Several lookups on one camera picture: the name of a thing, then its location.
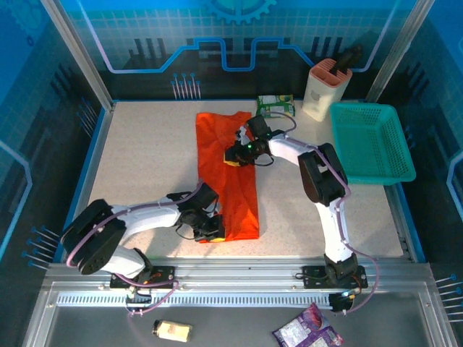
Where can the orange t-shirt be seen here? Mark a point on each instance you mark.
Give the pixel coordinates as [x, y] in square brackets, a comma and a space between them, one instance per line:
[217, 144]

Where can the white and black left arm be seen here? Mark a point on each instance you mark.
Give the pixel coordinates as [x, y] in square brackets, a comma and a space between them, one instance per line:
[144, 218]

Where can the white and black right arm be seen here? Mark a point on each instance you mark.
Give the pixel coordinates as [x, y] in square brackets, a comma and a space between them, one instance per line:
[325, 173]

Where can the green snack packet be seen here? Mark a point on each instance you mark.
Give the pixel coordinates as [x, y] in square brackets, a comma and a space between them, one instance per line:
[275, 105]

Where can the white knife block pink top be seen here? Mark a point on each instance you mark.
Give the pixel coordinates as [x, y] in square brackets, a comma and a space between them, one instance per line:
[322, 97]

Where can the small yellow jar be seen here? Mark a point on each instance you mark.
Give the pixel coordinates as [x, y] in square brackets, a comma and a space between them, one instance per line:
[171, 330]

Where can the teal plastic basket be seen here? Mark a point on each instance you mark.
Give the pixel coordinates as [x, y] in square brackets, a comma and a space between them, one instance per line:
[372, 144]

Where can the purple snack packet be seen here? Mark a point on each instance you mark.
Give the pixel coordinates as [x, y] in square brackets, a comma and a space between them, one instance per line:
[307, 329]

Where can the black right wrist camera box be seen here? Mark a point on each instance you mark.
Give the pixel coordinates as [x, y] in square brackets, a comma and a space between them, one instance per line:
[259, 126]

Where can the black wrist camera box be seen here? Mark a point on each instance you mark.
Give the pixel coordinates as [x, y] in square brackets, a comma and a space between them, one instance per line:
[207, 197]
[259, 126]

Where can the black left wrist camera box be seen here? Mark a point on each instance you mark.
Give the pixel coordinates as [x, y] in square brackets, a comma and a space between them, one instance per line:
[207, 197]

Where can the aluminium frame front rail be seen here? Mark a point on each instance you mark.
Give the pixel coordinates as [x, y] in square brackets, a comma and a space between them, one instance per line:
[235, 269]

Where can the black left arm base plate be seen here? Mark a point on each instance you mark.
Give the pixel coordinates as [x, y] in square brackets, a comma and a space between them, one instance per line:
[162, 276]

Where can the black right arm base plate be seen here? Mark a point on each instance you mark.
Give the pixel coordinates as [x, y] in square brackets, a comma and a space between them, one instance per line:
[314, 276]

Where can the aluminium frame post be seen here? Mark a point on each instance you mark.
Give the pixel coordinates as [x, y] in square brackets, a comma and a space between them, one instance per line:
[79, 54]
[398, 50]

